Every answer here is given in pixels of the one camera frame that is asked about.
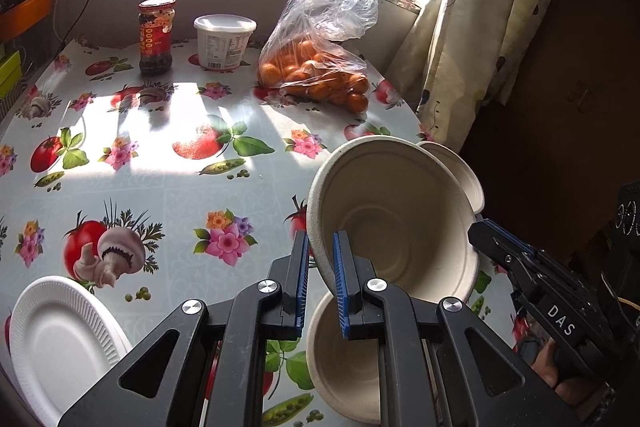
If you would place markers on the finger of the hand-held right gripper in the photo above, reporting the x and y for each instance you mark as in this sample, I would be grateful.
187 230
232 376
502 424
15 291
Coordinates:
492 247
510 241

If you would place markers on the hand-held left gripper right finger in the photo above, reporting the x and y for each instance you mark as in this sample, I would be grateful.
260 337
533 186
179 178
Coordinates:
341 287

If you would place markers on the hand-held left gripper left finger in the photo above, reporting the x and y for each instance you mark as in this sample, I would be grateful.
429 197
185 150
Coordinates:
300 287

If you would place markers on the small beige paper bowl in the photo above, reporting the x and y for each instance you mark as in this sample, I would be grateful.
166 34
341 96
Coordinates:
462 177

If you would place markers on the large beige paper bowl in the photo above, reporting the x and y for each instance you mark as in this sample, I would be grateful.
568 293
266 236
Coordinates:
345 372
400 217

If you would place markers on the large white foam plate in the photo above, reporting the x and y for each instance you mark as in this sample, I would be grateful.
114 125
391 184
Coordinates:
60 347

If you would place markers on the person's right hand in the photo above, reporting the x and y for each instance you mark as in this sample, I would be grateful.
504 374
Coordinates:
555 362

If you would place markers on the vegetable printed tablecloth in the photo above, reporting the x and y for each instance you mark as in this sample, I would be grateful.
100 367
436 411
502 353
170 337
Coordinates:
175 207

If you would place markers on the brown wooden cabinet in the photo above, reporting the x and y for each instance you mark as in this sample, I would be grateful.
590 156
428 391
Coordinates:
575 82

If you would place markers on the pile of oranges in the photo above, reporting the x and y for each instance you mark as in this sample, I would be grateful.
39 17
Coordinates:
310 77

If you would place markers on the cream spotted curtain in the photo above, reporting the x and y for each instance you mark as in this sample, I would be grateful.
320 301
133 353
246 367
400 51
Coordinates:
470 7

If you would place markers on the white plastic tub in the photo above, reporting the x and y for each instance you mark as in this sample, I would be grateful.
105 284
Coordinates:
222 42

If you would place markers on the clear plastic bag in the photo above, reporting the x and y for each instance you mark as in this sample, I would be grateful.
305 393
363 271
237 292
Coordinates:
330 2

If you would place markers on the glass jar of dark sauce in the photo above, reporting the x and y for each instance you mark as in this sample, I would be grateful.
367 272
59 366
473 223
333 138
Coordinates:
156 37

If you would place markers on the lime green box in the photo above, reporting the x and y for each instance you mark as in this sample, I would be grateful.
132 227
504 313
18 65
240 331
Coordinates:
9 74

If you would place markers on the orange tray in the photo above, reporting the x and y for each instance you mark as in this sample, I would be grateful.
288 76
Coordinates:
25 12

